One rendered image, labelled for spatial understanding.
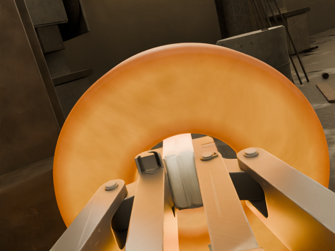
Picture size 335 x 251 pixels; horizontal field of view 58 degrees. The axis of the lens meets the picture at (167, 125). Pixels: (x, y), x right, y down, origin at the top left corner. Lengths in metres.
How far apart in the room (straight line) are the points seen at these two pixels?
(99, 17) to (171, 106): 6.84
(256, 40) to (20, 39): 2.22
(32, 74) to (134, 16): 6.94
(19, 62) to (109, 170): 0.28
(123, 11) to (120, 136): 7.10
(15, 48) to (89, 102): 0.27
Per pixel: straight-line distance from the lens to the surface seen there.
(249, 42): 2.52
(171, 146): 0.15
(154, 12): 7.63
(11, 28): 0.43
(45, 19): 4.52
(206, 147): 0.16
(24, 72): 0.42
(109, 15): 7.08
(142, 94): 0.15
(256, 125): 0.16
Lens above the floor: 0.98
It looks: 15 degrees down
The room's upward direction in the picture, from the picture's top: 14 degrees counter-clockwise
